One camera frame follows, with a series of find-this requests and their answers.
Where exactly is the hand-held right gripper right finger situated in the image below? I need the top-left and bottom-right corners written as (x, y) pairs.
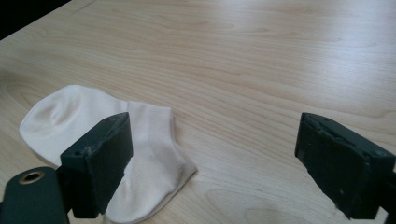
top-left (294, 112), bottom-right (396, 220)

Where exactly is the light pink sock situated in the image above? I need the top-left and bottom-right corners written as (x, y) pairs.
top-left (19, 84), bottom-right (129, 169)
top-left (105, 100), bottom-right (199, 224)

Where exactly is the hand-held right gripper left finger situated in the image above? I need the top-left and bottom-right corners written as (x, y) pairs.
top-left (59, 111), bottom-right (134, 219)

